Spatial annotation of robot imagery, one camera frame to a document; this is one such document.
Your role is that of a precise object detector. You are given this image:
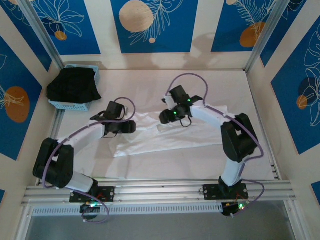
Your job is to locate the white t-shirt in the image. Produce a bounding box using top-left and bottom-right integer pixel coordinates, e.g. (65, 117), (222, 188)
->
(113, 104), (230, 158)

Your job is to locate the light blue perforated basket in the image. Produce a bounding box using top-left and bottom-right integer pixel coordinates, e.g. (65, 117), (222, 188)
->
(48, 64), (101, 113)

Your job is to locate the black cloth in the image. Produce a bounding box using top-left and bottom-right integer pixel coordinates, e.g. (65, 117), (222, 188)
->
(46, 67), (103, 105)

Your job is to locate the black controller board with LED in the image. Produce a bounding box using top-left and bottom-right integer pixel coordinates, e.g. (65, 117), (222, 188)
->
(79, 202), (101, 221)
(221, 199), (248, 218)

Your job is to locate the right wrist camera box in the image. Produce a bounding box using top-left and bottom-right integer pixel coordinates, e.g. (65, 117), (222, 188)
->
(162, 93), (176, 110)

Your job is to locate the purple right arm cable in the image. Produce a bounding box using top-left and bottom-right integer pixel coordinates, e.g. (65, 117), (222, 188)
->
(167, 72), (266, 211)

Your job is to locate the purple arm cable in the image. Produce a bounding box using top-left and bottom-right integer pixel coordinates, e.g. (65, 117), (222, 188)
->
(42, 96), (137, 225)
(167, 72), (266, 211)

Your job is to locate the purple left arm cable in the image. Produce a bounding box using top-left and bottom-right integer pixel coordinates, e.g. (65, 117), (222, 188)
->
(42, 96), (137, 225)

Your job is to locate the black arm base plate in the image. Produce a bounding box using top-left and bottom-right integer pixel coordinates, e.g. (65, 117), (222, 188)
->
(202, 183), (250, 201)
(69, 186), (116, 203)

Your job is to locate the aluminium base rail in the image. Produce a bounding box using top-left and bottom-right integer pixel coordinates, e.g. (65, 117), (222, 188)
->
(21, 178), (293, 207)

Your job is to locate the white slotted cable duct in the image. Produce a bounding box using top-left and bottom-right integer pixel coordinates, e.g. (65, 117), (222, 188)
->
(31, 201), (223, 216)

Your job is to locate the aluminium frame post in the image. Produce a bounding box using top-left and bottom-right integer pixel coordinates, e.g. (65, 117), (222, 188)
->
(18, 0), (65, 70)
(244, 0), (292, 73)

